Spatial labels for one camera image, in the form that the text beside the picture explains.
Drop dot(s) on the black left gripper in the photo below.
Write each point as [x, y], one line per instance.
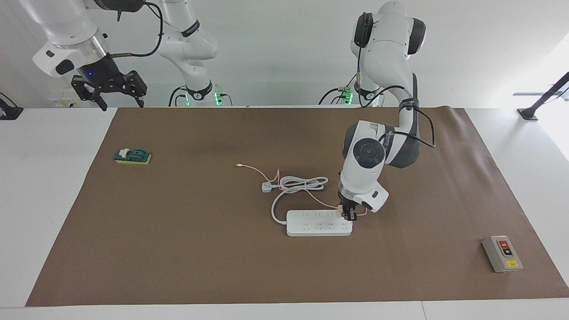
[347, 200]

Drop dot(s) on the black desk bracket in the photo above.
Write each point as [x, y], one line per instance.
[10, 111]

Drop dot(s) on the green knife switch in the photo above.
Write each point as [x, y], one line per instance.
[133, 155]

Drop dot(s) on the yellow wall label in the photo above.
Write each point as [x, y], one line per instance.
[58, 103]

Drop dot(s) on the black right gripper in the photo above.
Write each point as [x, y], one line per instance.
[104, 73]

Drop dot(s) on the white power strip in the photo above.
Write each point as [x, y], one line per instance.
[319, 226]

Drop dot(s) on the grey on-off switch box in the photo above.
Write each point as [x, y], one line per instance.
[502, 254]

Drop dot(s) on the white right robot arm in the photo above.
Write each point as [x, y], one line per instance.
[66, 22]

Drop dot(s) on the black clamp stand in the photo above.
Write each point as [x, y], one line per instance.
[549, 91]

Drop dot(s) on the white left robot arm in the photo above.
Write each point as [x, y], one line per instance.
[364, 178]

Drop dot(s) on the pink charger plug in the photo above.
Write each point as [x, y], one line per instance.
[339, 212]

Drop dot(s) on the brown table mat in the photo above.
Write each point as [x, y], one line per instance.
[178, 249]

